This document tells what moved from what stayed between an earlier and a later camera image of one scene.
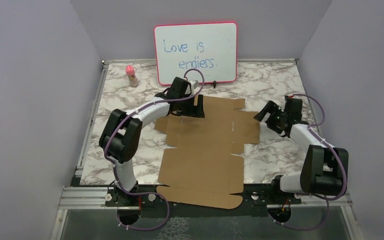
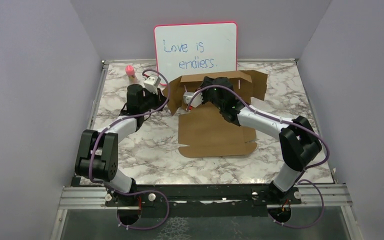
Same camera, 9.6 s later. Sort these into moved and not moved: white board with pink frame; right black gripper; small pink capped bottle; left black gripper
Moved: right black gripper; left black gripper
Not moved: white board with pink frame; small pink capped bottle
